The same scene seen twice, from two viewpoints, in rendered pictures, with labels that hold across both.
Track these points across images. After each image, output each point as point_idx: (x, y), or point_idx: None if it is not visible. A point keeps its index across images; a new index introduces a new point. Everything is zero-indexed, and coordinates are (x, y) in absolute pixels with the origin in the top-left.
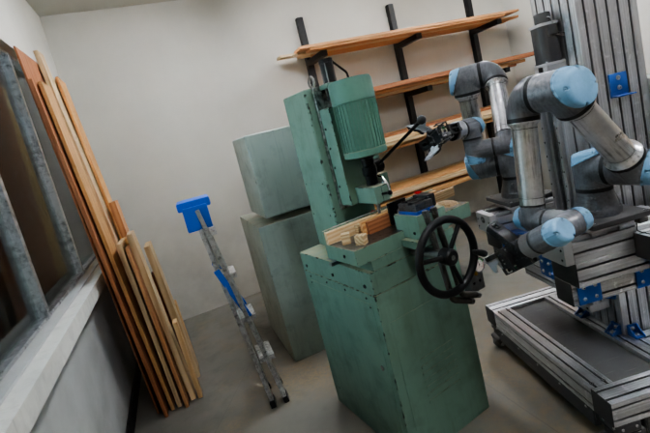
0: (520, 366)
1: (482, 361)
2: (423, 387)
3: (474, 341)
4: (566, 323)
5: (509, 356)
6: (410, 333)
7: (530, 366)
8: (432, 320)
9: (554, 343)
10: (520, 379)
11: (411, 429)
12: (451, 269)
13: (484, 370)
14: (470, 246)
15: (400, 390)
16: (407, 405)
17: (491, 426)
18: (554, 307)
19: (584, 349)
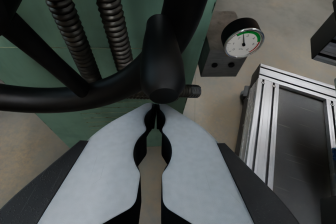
0: (237, 130)
1: (214, 101)
2: (80, 121)
3: (180, 112)
4: (311, 148)
5: (239, 113)
6: (51, 75)
7: (236, 146)
8: (106, 75)
9: (268, 168)
10: (223, 141)
11: (63, 136)
12: (104, 27)
13: (206, 110)
14: None
15: (41, 115)
16: (55, 125)
17: (154, 164)
18: (322, 118)
19: (291, 199)
